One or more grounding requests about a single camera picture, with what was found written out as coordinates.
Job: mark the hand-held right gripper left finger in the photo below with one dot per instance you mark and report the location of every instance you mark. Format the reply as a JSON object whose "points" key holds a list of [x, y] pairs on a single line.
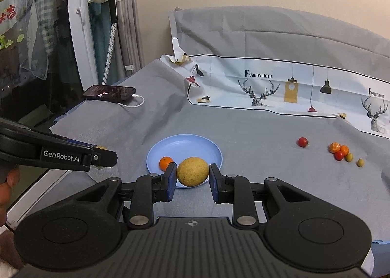
{"points": [[172, 185]]}

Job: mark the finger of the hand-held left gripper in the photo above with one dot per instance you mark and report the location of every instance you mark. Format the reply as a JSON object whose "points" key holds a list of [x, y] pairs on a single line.
{"points": [[105, 158]]}

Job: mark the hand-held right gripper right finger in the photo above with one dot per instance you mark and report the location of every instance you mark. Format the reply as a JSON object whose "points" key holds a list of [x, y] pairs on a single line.
{"points": [[214, 186]]}

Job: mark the small orange mandarin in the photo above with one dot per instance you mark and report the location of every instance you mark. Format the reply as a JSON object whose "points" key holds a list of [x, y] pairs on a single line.
{"points": [[334, 146], [344, 149], [165, 163]]}

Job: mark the large round yellow fruit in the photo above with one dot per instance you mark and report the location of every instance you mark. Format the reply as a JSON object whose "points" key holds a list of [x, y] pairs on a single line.
{"points": [[193, 172]]}

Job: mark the light blue plate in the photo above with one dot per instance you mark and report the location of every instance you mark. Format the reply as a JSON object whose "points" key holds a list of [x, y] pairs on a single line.
{"points": [[189, 148]]}

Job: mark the small yellow-green fruit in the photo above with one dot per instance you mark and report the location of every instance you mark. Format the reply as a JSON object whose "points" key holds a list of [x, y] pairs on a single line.
{"points": [[349, 157], [360, 162]]}

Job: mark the person's left hand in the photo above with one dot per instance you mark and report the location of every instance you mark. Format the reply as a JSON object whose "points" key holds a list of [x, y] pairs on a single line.
{"points": [[12, 178]]}

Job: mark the black smartphone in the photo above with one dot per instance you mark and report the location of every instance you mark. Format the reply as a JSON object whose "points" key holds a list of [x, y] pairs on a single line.
{"points": [[109, 92]]}

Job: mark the glass door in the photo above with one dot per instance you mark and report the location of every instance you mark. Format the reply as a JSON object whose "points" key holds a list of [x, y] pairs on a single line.
{"points": [[33, 52]]}

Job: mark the red cherry tomato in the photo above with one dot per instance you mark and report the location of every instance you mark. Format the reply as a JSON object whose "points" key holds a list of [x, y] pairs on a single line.
{"points": [[339, 155], [302, 142]]}

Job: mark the grey curtain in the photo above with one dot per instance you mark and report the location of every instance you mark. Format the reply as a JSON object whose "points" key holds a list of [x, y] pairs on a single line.
{"points": [[128, 22]]}

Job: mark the light blue bed sheet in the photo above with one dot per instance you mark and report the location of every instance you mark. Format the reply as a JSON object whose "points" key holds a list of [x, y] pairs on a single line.
{"points": [[381, 255]]}

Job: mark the white door frame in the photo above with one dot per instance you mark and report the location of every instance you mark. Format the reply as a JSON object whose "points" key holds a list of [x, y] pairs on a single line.
{"points": [[79, 22]]}

